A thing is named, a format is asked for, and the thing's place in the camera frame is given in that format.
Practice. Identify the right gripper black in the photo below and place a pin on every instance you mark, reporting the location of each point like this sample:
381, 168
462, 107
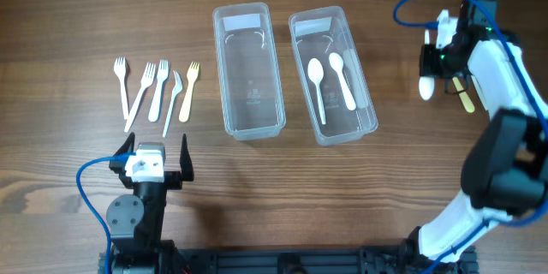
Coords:
426, 68

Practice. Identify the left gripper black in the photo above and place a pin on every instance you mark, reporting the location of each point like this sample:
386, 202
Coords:
175, 179

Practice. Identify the broad white plastic spoon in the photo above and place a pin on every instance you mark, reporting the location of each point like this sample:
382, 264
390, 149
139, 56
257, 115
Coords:
426, 87

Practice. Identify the cream yellow plastic spoon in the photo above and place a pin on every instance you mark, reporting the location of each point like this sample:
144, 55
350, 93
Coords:
463, 96

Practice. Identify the thick-handled white plastic spoon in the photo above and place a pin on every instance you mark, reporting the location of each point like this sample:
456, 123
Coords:
336, 62

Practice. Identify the thin-handled white plastic spoon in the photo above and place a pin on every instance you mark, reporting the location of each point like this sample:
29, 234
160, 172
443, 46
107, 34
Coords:
315, 74

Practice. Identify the slim white plastic spoon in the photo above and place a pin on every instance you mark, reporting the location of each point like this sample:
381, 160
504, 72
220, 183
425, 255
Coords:
479, 92

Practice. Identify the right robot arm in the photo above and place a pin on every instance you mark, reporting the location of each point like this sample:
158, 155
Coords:
504, 177

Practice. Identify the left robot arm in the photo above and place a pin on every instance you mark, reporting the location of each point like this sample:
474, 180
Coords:
136, 220

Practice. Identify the right clear plastic container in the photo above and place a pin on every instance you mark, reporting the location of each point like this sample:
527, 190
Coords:
317, 33

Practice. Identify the clear plastic container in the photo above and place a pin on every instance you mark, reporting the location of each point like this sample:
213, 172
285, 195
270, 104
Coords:
317, 33
249, 78

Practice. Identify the left clear plastic container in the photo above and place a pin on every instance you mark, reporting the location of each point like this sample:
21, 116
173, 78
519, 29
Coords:
249, 78

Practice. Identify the white plastic fork on side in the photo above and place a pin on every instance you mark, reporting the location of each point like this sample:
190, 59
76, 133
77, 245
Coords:
175, 91

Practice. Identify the long white plastic fork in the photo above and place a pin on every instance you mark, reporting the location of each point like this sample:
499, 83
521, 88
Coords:
146, 80

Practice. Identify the cream yellow plastic fork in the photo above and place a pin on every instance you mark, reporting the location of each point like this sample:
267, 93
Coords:
192, 76

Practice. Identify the small white plastic fork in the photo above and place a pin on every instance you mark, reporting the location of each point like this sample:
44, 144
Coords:
121, 68

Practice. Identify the wide-handled white plastic fork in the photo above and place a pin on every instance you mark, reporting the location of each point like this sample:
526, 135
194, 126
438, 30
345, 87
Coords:
162, 76

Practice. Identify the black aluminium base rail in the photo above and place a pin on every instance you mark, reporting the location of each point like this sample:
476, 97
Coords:
364, 260

